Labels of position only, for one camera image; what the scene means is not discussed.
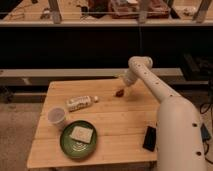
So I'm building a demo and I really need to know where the background shelf with clutter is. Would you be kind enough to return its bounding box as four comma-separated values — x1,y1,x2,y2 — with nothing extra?
0,0,213,27

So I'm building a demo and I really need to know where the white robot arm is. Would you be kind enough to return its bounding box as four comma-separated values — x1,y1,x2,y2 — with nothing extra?
123,56,207,171

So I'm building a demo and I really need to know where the plastic bottle with white cap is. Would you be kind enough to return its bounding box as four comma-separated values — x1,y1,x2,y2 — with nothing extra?
66,96,99,112

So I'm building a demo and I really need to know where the white sandwich slice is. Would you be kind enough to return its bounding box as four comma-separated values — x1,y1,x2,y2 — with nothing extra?
70,126,93,143

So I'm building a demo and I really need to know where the black cable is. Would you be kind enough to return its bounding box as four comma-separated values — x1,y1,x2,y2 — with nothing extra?
199,76,213,166

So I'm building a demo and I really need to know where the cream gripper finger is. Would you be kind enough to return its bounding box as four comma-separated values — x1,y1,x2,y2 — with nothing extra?
118,85,126,91

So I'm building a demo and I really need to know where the green plate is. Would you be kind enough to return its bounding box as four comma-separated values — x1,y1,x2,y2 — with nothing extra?
60,120,97,159

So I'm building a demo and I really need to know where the black smartphone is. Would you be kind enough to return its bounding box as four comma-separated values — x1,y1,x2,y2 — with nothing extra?
143,126,156,152

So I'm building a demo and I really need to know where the wooden table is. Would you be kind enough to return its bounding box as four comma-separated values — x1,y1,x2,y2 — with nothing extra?
27,79,159,169

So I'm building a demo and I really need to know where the black foot pedal box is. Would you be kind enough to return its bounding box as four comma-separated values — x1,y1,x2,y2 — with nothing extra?
201,124,211,142

